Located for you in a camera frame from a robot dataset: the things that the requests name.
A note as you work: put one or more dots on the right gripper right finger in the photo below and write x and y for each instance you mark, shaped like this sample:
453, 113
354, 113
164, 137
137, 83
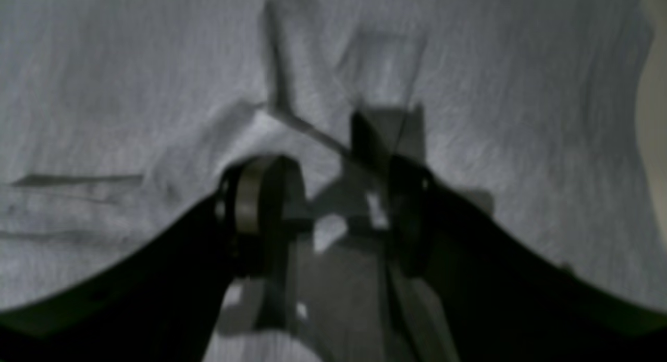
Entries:
503, 302

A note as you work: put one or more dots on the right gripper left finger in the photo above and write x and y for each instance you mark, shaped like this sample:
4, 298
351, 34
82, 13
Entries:
162, 302

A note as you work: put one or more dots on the grey T-shirt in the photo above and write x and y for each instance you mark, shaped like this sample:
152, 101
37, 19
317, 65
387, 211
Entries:
119, 116

